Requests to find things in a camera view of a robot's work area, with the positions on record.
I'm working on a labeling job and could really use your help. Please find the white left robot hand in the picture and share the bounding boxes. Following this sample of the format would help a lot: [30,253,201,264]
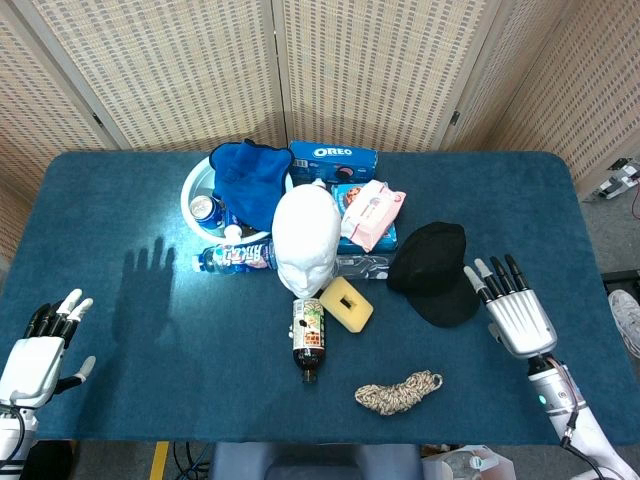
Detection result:
[0,288,98,408]

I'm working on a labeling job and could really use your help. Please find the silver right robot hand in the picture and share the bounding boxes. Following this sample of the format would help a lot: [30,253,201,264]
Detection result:
[463,253,559,361]

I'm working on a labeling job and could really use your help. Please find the black baseball cap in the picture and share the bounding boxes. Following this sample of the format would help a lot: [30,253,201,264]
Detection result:
[386,221,482,329]

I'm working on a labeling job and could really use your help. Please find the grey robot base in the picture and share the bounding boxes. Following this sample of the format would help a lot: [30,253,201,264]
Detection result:
[208,441,424,480]

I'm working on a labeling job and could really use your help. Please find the white sneaker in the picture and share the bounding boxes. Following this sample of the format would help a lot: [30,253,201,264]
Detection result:
[607,289,640,359]

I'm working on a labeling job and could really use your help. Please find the white plastic container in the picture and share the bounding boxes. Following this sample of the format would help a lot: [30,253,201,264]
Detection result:
[422,443,519,480]

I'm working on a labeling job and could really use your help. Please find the blue cookie box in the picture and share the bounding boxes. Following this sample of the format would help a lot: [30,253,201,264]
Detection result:
[330,182,400,256]

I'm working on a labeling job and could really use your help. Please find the white power strip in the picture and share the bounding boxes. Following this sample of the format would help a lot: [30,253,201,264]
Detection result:
[593,156,640,202]

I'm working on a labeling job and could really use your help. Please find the yellow sponge with slot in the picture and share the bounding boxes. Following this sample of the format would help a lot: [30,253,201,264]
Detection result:
[318,277,375,329]

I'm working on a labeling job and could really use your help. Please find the pink wet wipes pack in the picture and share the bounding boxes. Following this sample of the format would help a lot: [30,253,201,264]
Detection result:
[339,179,407,254]

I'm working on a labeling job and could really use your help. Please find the brown tea bottle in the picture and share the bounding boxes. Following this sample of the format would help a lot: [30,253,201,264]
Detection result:
[287,297,329,385]

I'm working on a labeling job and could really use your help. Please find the blue labelled drink bottle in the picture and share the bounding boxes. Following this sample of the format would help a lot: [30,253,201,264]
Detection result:
[191,238,279,276]

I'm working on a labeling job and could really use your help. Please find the blue soda can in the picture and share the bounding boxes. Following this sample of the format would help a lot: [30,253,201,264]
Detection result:
[189,194,225,231]

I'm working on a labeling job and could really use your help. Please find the white foam mannequin head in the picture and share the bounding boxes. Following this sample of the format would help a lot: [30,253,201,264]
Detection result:
[270,183,343,298]

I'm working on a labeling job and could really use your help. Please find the white plastic basin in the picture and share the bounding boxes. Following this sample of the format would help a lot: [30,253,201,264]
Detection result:
[179,154,274,246]

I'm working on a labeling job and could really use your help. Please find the blue Oreo box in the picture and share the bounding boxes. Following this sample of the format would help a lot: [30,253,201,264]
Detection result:
[287,139,380,190]

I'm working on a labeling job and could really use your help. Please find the blue cloth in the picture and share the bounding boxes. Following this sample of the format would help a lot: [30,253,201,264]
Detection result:
[208,139,295,232]

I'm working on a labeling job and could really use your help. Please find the woven folding screen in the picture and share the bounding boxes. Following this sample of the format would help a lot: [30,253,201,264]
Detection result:
[0,0,640,261]

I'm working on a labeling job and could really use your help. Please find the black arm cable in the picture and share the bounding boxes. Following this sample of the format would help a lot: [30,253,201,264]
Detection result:
[559,399,609,480]

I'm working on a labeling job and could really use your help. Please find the beige braided rope bundle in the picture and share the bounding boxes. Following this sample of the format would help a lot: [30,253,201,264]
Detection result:
[354,369,445,417]

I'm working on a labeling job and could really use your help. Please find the floor cables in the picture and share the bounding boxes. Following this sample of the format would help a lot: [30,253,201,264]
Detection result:
[171,441,212,480]

